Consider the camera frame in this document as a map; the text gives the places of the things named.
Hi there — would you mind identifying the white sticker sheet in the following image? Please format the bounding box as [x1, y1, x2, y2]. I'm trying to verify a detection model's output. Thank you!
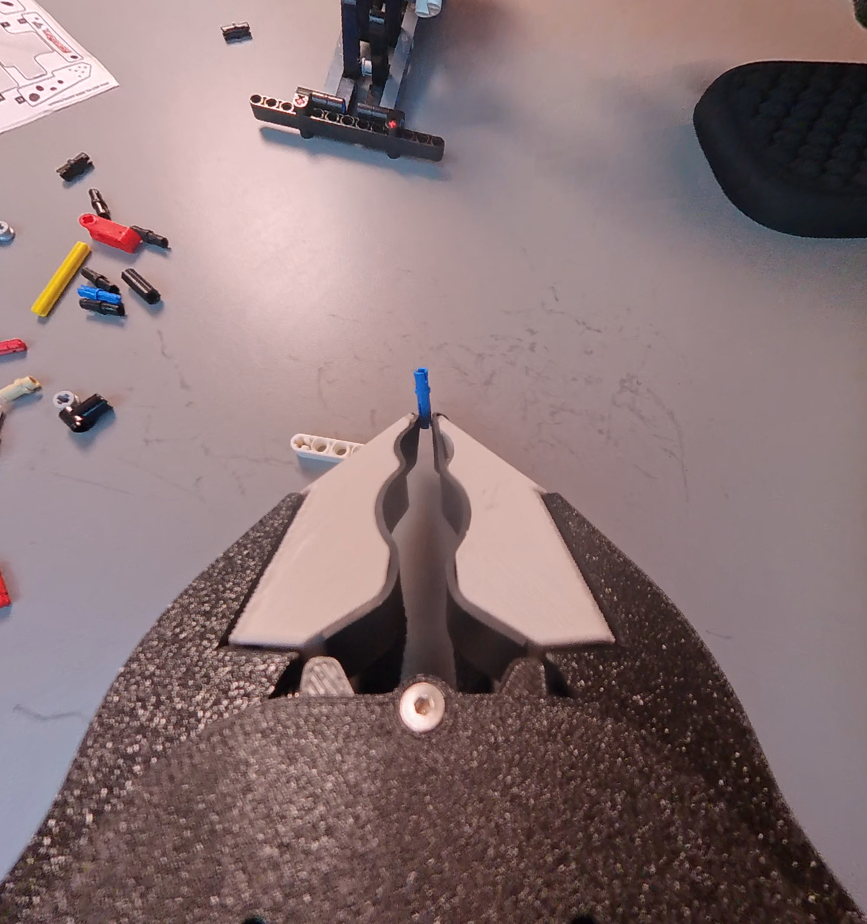
[0, 0, 120, 145]

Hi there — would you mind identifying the white toy brick beam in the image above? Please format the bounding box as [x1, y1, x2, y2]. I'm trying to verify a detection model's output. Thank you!
[291, 432, 365, 462]

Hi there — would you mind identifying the pile of small toy brick parts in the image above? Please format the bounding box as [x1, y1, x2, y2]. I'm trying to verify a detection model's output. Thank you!
[0, 152, 170, 619]

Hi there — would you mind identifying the grey desk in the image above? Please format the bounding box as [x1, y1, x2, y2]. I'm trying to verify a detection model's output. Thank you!
[0, 0, 867, 924]

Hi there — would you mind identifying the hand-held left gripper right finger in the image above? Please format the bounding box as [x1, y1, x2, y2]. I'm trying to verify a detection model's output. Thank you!
[437, 419, 615, 651]

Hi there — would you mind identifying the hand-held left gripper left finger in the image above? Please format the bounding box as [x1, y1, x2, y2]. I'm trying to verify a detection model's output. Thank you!
[229, 415, 413, 651]

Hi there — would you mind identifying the black wrist rest pad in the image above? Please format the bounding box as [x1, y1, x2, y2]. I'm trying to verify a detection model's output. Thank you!
[694, 58, 867, 239]

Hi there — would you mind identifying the black toy vehicle chassis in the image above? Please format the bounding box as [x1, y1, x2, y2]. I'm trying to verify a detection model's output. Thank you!
[251, 0, 446, 161]

